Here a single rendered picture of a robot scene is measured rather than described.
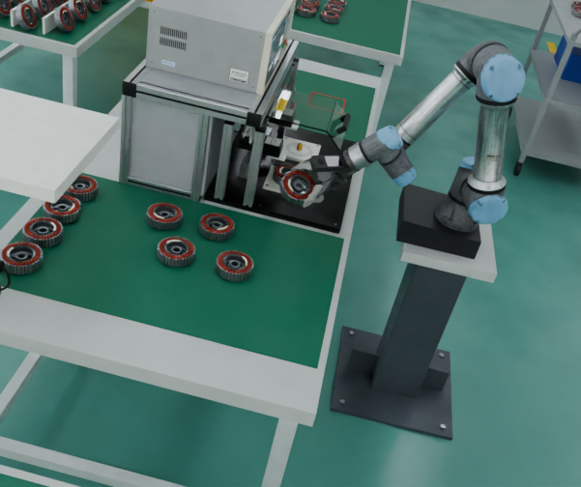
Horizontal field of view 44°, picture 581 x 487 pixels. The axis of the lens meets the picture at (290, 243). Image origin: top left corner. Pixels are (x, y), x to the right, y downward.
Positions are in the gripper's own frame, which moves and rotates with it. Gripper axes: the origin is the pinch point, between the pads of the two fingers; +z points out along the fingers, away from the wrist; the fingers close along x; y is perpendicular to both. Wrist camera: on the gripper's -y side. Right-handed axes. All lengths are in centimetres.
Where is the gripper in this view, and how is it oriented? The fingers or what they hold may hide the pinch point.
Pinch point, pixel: (296, 187)
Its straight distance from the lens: 222.2
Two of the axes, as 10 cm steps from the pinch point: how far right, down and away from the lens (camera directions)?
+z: -8.0, 4.2, 4.2
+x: -2.7, -8.9, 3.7
